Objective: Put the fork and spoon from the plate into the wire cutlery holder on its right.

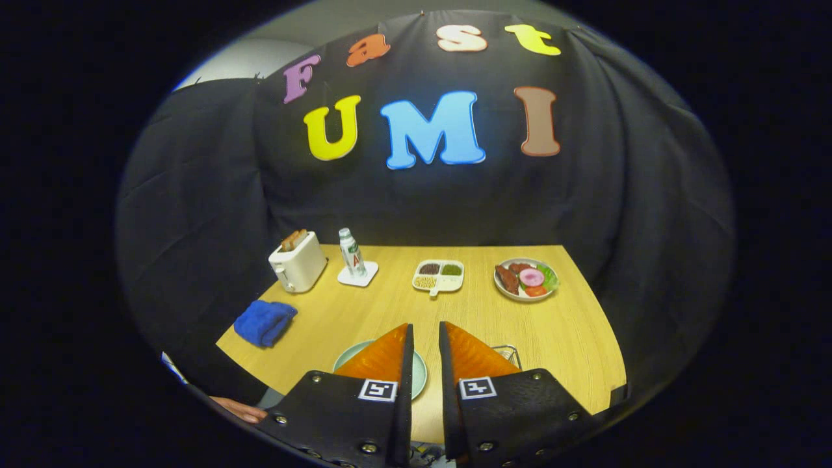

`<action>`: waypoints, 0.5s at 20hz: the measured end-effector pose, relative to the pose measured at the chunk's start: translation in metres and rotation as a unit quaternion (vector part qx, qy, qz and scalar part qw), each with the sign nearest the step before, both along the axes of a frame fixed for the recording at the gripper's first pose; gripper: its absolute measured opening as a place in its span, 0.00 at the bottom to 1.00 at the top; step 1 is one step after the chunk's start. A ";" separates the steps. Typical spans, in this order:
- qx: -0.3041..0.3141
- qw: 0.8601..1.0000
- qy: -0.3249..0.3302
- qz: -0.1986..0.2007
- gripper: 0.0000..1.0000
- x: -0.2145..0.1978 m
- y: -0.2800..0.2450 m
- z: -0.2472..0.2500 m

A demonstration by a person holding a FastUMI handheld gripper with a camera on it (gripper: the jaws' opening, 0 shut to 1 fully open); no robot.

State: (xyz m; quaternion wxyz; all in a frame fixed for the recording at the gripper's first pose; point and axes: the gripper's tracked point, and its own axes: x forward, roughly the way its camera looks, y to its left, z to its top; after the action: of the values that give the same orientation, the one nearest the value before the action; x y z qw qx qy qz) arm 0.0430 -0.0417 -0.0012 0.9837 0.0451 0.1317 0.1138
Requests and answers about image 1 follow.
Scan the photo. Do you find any pale green plate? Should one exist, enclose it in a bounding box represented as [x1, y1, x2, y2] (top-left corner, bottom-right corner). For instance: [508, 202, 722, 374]
[333, 339, 429, 400]

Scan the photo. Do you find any white toaster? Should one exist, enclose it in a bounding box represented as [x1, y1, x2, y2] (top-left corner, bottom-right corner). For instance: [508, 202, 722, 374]
[268, 231, 328, 294]

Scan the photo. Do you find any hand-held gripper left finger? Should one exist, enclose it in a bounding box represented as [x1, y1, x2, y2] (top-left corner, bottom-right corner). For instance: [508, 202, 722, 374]
[255, 323, 415, 468]

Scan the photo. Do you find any white-edged tablet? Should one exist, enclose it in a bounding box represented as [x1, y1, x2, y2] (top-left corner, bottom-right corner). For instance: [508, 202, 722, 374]
[161, 351, 189, 384]

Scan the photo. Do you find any white divided dish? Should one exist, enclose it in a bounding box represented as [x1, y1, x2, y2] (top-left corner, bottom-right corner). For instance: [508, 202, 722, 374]
[412, 259, 465, 298]

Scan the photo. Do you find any white plate of food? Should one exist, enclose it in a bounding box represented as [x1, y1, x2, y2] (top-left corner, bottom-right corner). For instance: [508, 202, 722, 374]
[493, 258, 560, 304]

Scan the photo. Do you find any metal wire basket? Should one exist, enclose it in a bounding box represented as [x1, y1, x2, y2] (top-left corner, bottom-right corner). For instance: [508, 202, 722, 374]
[491, 344, 523, 371]

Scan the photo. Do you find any clear plastic water bottle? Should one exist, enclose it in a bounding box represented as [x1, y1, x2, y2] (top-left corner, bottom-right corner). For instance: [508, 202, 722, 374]
[338, 227, 368, 279]

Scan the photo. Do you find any white square coaster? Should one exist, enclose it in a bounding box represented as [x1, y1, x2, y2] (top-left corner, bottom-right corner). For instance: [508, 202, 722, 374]
[337, 261, 380, 288]

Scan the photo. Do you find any blue folded towel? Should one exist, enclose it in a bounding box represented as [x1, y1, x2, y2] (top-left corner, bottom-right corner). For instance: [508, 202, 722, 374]
[233, 300, 298, 348]

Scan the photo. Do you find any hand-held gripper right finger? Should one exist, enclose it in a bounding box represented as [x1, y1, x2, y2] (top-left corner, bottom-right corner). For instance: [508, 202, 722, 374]
[439, 320, 608, 468]

